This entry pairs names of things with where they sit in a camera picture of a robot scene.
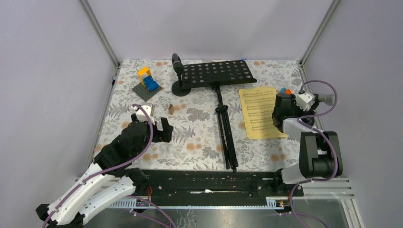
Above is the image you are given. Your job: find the silver grey microphone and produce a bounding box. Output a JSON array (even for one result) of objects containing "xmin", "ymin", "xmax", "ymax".
[{"xmin": 315, "ymin": 94, "xmax": 337, "ymax": 106}]

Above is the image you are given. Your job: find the yellow sheet music page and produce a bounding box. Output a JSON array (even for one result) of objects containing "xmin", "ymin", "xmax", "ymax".
[{"xmin": 239, "ymin": 86, "xmax": 288, "ymax": 140}]

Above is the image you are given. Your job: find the black tripod music stand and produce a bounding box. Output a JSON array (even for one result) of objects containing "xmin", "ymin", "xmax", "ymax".
[{"xmin": 181, "ymin": 60, "xmax": 257, "ymax": 172}]

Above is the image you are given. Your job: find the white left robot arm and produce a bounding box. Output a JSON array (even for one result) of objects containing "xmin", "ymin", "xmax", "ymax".
[{"xmin": 36, "ymin": 117, "xmax": 173, "ymax": 228}]

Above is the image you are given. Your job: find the small wooden block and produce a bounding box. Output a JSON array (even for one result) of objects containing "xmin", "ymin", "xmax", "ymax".
[{"xmin": 168, "ymin": 104, "xmax": 175, "ymax": 115}]

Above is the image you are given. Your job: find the floral patterned table cloth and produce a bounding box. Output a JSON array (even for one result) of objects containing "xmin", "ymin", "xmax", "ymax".
[{"xmin": 94, "ymin": 59, "xmax": 299, "ymax": 171}]

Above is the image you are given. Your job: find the black left microphone stand base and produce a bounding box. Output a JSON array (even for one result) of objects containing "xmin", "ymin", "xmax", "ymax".
[{"xmin": 171, "ymin": 73, "xmax": 191, "ymax": 97}]

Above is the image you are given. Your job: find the grey building block baseplate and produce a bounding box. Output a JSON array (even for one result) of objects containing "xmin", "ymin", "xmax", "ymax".
[{"xmin": 132, "ymin": 83, "xmax": 162, "ymax": 102}]

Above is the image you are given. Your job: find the blue toy block car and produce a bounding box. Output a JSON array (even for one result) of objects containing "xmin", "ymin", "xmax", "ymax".
[{"xmin": 143, "ymin": 76, "xmax": 159, "ymax": 92}]

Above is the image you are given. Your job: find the black left microphone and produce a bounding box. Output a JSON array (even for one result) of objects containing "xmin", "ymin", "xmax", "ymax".
[{"xmin": 172, "ymin": 53, "xmax": 184, "ymax": 76}]

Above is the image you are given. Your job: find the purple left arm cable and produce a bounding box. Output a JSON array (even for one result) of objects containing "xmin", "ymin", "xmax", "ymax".
[{"xmin": 41, "ymin": 103, "xmax": 177, "ymax": 228}]

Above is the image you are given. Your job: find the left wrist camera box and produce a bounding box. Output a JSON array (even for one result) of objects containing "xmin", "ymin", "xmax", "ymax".
[{"xmin": 131, "ymin": 103, "xmax": 155, "ymax": 125}]

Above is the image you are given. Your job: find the yellow toy block frame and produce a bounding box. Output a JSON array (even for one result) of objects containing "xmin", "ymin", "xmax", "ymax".
[{"xmin": 137, "ymin": 67, "xmax": 151, "ymax": 86}]

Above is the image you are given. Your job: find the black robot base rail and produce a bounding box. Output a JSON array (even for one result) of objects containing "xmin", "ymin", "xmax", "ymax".
[{"xmin": 129, "ymin": 168, "xmax": 304, "ymax": 207}]

